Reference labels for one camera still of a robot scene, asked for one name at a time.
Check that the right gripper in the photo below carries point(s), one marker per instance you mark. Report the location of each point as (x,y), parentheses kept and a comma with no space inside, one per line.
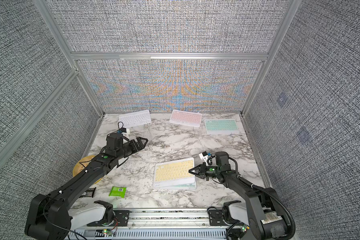
(202,171)

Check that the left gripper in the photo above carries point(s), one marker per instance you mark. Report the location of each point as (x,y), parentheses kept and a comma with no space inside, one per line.
(135,146)

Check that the green key keyboard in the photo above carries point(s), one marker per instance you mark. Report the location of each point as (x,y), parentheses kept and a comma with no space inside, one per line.
(221,127)
(192,186)

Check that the yellow key keyboard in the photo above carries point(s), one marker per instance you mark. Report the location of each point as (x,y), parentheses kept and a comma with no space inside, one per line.
(174,173)

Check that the pink key keyboard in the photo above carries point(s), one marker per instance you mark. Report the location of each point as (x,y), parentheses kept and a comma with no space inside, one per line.
(186,118)

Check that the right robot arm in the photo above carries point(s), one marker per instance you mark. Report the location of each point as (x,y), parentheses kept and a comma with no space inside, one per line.
(267,217)

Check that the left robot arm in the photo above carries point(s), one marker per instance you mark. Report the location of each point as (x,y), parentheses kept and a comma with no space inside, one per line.
(48,216)

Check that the white keyboard at back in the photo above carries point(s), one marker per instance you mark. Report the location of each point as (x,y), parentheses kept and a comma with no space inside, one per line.
(135,119)

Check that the green snack packet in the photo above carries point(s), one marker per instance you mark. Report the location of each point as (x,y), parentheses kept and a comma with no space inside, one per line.
(118,192)

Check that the yellow bowl with buns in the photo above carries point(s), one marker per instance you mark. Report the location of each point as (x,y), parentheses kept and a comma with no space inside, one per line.
(82,164)

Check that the black snack packet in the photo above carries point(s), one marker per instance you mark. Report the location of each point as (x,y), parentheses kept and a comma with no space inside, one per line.
(89,193)

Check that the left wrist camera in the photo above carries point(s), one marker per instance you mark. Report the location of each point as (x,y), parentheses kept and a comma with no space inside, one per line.
(114,141)

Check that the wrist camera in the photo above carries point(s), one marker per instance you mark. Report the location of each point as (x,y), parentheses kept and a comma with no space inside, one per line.
(114,141)
(222,161)

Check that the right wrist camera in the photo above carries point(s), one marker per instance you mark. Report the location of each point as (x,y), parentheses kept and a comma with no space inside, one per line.
(222,161)

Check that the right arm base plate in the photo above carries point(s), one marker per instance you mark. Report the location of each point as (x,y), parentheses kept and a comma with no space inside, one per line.
(217,217)

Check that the aluminium front rail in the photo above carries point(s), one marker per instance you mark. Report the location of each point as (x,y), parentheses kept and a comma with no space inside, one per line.
(97,212)

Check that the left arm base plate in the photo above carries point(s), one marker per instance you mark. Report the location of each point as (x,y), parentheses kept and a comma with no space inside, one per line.
(120,219)

